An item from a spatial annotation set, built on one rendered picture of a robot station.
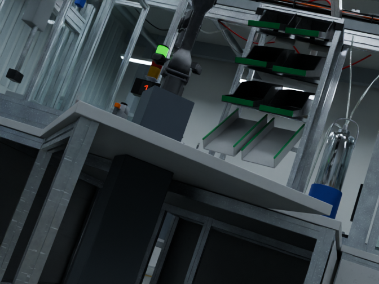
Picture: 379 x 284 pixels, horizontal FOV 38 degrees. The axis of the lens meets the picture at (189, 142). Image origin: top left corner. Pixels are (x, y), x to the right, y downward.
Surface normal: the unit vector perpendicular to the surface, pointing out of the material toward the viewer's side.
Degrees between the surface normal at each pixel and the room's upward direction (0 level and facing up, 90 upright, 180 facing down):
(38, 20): 90
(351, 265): 90
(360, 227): 90
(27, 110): 90
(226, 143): 45
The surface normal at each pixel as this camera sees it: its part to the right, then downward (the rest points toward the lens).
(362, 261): -0.26, -0.26
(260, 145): -0.06, -0.87
